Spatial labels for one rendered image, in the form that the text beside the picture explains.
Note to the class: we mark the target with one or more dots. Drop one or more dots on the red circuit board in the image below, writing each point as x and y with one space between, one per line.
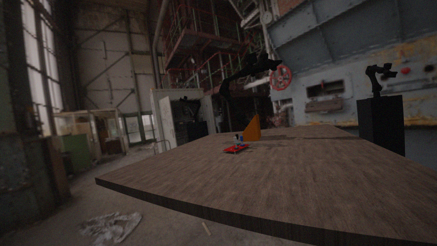
238 146

